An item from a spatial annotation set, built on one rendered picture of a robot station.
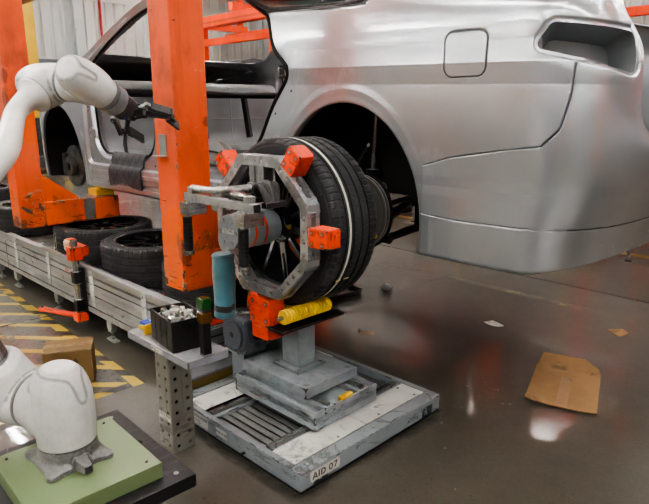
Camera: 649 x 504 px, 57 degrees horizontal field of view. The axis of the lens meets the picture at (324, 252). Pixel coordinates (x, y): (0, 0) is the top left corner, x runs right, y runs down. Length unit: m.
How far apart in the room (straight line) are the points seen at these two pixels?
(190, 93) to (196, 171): 0.32
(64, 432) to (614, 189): 1.78
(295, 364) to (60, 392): 1.11
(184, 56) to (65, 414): 1.45
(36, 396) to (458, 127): 1.55
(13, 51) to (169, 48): 1.93
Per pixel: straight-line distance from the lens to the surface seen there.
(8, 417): 1.87
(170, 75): 2.51
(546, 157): 2.02
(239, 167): 2.33
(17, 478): 1.85
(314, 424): 2.35
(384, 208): 2.51
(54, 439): 1.77
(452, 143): 2.17
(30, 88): 1.84
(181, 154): 2.52
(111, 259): 3.66
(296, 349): 2.50
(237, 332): 2.63
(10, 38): 4.31
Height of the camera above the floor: 1.29
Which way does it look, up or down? 14 degrees down
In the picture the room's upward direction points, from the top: straight up
